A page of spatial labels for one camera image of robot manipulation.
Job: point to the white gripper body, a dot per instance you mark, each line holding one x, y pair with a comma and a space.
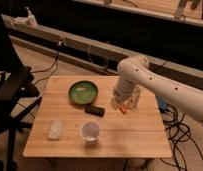
115, 104

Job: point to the black eraser block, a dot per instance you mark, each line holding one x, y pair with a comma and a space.
98, 111

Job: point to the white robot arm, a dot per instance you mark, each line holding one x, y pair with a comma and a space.
135, 71

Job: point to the orange marker pen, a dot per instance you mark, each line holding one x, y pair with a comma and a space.
123, 110

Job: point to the blue power adapter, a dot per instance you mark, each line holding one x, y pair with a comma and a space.
161, 104

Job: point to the black office chair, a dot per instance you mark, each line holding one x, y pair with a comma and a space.
15, 83

